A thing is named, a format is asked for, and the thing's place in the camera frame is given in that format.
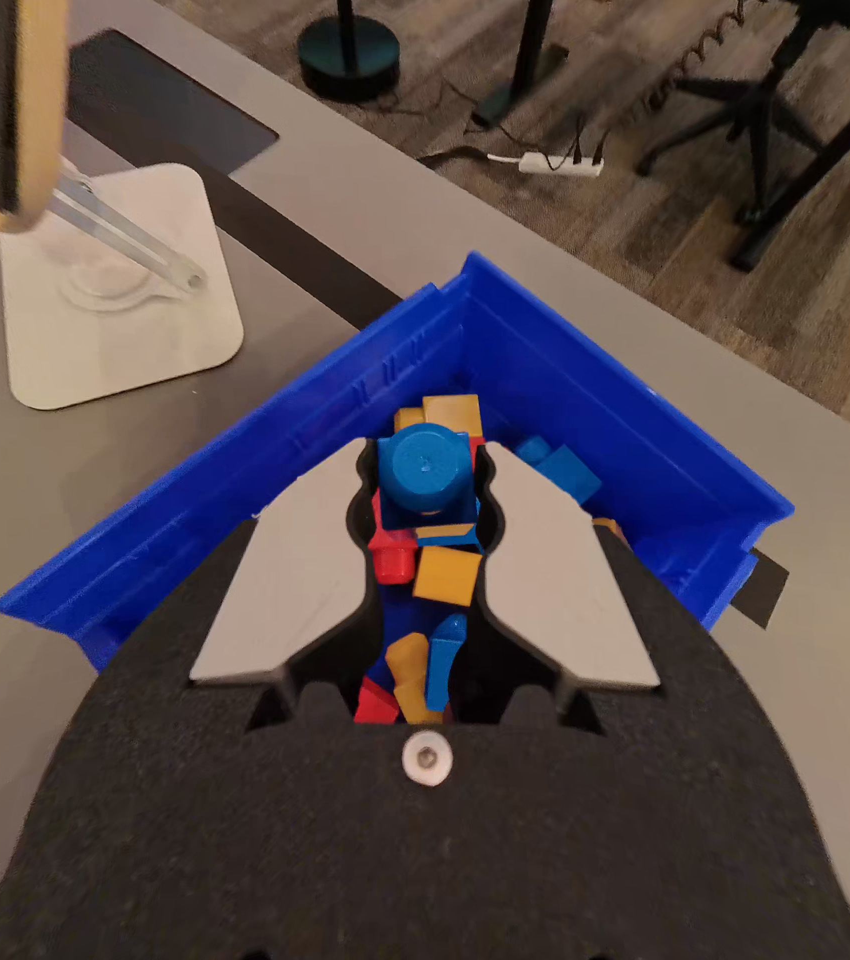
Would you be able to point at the black standing desk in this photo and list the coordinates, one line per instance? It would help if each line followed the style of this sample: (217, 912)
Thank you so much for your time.
(522, 60)

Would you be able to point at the pile of coloured toy blocks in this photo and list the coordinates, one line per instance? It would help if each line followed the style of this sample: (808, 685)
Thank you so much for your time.
(447, 578)

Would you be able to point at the white document stand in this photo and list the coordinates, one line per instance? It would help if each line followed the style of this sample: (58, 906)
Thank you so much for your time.
(110, 330)

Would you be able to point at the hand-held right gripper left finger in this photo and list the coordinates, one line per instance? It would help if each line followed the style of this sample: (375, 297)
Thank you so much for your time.
(283, 600)

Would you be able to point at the black office chair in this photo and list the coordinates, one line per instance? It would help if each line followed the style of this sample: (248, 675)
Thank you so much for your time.
(762, 105)

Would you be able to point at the grey desk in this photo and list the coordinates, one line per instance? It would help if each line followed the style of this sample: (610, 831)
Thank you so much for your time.
(575, 285)

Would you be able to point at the blue plastic bin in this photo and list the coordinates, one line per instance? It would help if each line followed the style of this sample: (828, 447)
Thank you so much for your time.
(245, 465)

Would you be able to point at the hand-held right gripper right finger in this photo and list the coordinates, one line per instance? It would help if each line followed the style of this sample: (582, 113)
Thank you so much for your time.
(567, 600)

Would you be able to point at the blue toy building block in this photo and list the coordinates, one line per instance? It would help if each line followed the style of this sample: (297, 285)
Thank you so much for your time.
(425, 468)

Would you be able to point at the white power strip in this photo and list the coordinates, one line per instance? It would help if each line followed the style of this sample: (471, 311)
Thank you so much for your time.
(560, 162)

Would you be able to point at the black round base stand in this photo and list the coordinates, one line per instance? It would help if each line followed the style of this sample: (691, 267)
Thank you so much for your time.
(350, 53)

